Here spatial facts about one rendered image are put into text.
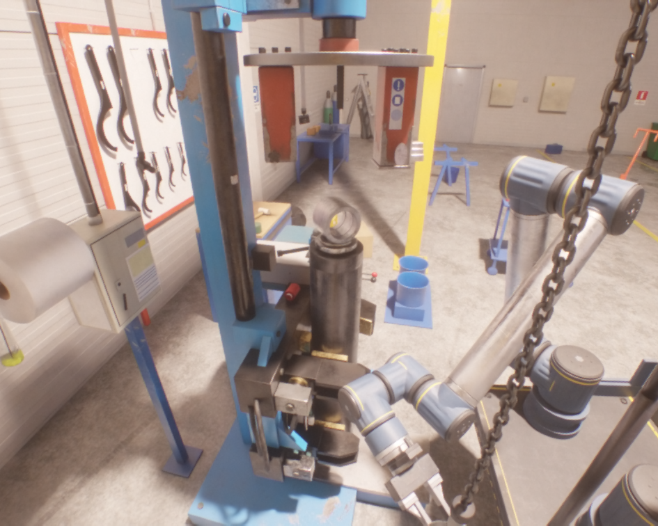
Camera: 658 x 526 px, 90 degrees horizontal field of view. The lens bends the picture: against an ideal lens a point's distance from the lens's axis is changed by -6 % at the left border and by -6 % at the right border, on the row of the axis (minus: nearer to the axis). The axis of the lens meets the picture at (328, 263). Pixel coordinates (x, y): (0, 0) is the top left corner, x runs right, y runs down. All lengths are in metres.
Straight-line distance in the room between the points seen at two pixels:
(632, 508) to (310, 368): 1.11
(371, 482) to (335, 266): 1.31
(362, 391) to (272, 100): 0.88
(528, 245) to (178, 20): 1.34
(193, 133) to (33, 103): 1.62
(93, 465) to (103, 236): 1.69
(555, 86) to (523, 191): 11.14
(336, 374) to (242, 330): 0.42
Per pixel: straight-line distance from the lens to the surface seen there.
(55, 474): 2.89
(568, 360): 1.73
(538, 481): 1.75
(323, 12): 1.18
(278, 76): 1.17
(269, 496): 2.22
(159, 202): 3.61
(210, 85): 1.18
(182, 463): 2.56
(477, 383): 1.02
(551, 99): 12.35
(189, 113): 1.36
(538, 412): 1.88
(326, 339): 1.52
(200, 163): 1.39
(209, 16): 1.09
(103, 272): 1.50
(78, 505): 2.69
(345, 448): 1.86
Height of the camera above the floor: 2.09
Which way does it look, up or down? 30 degrees down
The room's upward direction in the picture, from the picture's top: straight up
